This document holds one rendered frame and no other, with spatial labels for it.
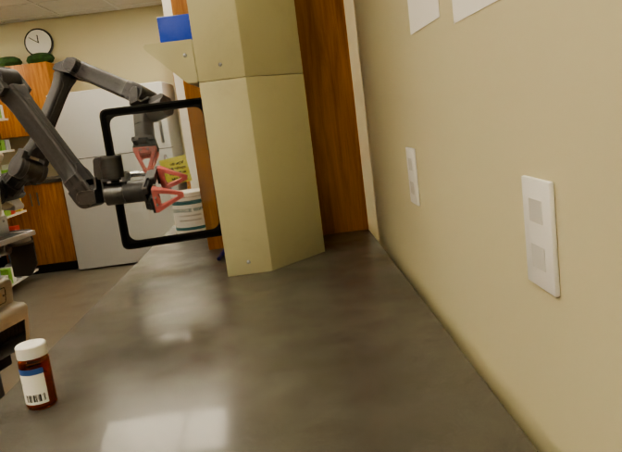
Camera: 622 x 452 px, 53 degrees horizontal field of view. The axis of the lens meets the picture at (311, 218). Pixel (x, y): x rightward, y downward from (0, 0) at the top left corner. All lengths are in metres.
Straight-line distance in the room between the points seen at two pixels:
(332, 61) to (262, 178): 0.51
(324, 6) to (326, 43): 0.11
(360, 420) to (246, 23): 1.02
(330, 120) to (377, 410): 1.21
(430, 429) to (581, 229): 0.30
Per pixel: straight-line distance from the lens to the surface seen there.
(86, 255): 6.84
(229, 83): 1.51
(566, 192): 0.61
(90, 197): 1.69
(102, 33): 7.38
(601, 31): 0.54
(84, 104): 6.68
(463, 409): 0.80
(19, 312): 2.33
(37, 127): 1.77
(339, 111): 1.88
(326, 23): 1.90
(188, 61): 1.53
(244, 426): 0.82
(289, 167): 1.58
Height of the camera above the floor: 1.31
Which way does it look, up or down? 9 degrees down
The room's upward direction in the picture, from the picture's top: 7 degrees counter-clockwise
